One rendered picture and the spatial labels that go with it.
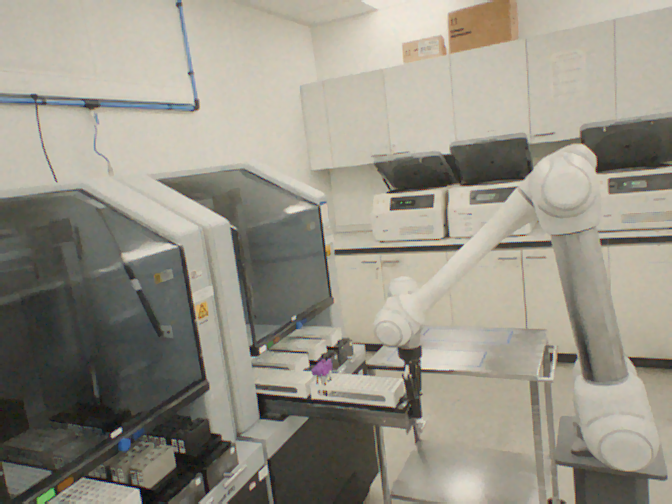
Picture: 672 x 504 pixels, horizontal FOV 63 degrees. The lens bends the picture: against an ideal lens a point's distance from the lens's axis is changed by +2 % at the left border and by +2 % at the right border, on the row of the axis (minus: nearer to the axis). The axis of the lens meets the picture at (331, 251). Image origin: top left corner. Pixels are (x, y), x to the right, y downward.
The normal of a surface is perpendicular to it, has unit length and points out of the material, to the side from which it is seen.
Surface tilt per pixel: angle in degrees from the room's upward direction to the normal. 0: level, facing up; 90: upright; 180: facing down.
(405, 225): 90
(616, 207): 90
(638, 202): 90
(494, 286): 90
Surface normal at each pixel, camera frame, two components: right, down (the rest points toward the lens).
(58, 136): 0.89, -0.04
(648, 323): -0.44, 0.21
